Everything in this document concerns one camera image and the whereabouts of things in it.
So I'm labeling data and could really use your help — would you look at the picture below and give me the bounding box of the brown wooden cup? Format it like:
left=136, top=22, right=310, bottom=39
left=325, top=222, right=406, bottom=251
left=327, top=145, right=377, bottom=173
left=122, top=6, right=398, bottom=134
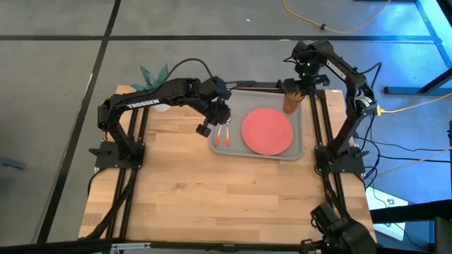
left=282, top=88, right=306, bottom=115

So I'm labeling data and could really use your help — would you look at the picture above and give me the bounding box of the metal fork orange handle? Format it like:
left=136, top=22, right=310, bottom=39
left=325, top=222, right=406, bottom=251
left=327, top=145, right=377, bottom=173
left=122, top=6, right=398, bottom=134
left=213, top=123, right=224, bottom=147

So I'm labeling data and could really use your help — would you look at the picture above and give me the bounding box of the metal spoon orange handle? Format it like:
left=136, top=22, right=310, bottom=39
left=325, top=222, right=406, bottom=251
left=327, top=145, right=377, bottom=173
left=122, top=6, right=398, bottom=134
left=224, top=119, right=232, bottom=148

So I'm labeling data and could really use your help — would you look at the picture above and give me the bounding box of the red round plate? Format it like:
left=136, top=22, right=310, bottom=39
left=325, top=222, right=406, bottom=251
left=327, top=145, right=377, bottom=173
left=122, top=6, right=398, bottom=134
left=240, top=107, right=295, bottom=157

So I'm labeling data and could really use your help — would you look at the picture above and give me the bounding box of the grey plastic tray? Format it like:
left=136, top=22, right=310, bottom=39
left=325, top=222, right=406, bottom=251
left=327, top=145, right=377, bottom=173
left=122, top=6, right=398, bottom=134
left=208, top=90, right=307, bottom=162

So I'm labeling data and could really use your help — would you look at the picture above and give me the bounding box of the black mounting bar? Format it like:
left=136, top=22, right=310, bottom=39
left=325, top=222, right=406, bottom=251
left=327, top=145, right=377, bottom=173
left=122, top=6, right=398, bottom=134
left=232, top=80, right=287, bottom=90

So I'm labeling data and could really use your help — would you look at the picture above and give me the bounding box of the green plant in white pot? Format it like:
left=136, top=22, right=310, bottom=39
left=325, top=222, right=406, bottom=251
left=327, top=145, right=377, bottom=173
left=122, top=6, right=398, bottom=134
left=129, top=63, right=173, bottom=113

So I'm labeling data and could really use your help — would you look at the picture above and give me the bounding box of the black stand leg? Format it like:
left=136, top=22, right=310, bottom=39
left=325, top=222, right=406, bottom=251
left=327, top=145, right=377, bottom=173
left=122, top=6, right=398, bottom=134
left=383, top=66, right=452, bottom=96

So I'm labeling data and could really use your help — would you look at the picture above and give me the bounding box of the white printed sheet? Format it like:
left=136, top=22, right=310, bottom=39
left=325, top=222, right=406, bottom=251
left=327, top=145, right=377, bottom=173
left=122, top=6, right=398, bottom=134
left=365, top=186, right=410, bottom=241

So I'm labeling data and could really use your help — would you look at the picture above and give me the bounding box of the black furniture beam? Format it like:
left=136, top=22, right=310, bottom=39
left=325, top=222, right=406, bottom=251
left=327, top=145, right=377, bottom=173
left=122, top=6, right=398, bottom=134
left=369, top=199, right=452, bottom=254

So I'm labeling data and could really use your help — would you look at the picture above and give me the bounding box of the grey floor object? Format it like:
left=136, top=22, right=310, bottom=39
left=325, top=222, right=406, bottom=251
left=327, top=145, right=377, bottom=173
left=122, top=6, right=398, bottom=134
left=0, top=156, right=26, bottom=171

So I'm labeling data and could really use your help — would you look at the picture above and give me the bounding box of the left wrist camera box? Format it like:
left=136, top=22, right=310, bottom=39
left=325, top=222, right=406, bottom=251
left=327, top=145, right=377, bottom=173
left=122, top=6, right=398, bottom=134
left=195, top=123, right=213, bottom=139

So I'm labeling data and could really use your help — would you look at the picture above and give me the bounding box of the yellow floor cable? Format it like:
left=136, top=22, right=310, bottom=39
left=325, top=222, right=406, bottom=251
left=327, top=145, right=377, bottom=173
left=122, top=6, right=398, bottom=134
left=282, top=0, right=393, bottom=35

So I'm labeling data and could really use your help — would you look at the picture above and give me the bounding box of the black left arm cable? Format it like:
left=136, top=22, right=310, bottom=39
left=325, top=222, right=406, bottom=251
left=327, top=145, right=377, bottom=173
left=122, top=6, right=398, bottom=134
left=165, top=57, right=248, bottom=90

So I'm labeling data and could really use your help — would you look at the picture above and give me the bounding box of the yellow power cable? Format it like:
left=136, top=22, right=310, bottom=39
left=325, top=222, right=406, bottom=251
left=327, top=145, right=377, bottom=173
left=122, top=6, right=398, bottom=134
left=374, top=93, right=452, bottom=116

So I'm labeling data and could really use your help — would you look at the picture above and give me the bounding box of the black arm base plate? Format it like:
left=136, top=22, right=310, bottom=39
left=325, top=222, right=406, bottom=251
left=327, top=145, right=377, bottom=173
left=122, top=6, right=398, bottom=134
left=88, top=140, right=145, bottom=170
left=315, top=144, right=371, bottom=174

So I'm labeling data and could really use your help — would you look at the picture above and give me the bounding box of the pale thin cable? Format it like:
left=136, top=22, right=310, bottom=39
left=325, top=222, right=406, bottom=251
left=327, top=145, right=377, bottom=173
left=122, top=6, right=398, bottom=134
left=379, top=146, right=452, bottom=177

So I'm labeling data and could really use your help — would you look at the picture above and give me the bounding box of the black aluminium table frame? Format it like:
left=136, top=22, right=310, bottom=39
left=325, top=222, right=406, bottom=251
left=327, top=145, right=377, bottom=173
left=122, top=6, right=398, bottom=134
left=79, top=86, right=377, bottom=254

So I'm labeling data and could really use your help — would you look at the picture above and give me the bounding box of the silver bracket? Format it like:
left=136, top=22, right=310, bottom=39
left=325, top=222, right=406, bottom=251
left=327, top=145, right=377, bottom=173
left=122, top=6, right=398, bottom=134
left=110, top=242, right=152, bottom=252

